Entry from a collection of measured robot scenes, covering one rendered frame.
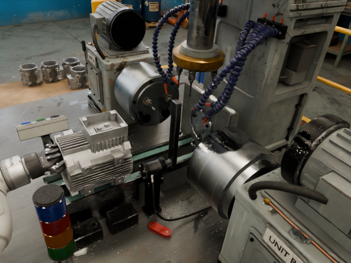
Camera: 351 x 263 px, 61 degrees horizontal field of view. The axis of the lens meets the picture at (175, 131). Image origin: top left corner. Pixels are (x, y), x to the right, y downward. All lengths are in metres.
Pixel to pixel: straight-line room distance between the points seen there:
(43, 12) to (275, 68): 5.88
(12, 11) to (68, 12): 1.02
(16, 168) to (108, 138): 0.26
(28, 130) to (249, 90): 0.81
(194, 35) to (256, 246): 0.64
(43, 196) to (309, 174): 0.54
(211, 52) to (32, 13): 5.76
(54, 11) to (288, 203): 6.27
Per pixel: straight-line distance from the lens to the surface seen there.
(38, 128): 1.15
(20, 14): 6.54
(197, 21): 0.97
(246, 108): 1.18
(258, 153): 0.87
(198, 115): 1.21
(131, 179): 1.07
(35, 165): 0.93
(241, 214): 0.79
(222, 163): 0.86
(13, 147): 1.54
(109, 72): 1.41
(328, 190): 0.62
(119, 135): 0.93
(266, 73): 1.08
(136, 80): 1.26
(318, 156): 0.66
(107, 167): 0.94
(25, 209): 1.24
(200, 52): 0.98
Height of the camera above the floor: 1.68
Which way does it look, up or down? 35 degrees down
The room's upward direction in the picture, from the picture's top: 5 degrees clockwise
